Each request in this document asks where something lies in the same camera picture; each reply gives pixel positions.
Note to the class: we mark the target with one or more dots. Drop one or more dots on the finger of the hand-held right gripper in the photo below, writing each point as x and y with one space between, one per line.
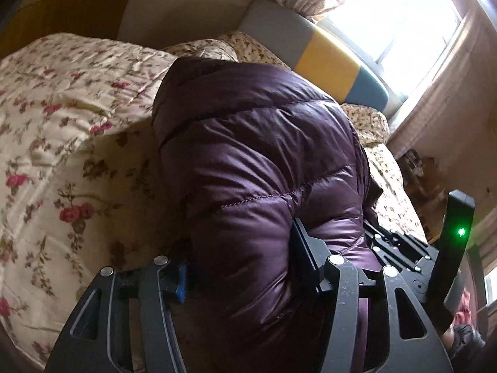
388 256
392 237

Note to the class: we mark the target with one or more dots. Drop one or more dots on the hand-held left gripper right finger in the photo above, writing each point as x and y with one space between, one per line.
306 252

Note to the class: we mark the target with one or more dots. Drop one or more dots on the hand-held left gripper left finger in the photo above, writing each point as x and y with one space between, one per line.
180 279

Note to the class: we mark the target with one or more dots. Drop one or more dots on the purple down jacket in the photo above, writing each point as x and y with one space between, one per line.
252 186

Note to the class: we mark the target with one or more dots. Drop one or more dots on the brown clutter pile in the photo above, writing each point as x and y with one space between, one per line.
421 180

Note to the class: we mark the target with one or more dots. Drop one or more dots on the floral quilt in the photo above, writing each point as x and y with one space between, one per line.
77 143

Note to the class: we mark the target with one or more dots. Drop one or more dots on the grey yellow blue headboard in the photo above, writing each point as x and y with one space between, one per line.
310 46

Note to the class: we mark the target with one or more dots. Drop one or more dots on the window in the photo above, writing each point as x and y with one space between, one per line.
396 19

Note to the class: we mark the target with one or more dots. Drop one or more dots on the brown wooden wardrobe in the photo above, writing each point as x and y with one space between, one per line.
62 4

